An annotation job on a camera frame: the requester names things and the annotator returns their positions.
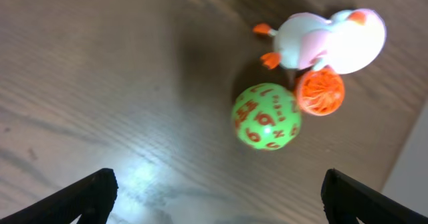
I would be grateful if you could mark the orange lattice ball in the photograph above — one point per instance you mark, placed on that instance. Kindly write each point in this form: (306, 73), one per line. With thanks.
(320, 93)

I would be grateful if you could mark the green ball with numbers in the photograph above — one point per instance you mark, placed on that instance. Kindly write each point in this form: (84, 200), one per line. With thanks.
(266, 116)

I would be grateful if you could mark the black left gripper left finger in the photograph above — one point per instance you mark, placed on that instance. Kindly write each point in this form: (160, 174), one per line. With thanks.
(89, 200)

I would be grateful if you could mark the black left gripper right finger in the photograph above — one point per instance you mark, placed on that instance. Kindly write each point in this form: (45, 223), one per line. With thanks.
(347, 201)

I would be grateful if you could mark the pink white duck toy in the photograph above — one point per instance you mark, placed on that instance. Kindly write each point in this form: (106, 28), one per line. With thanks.
(346, 42)

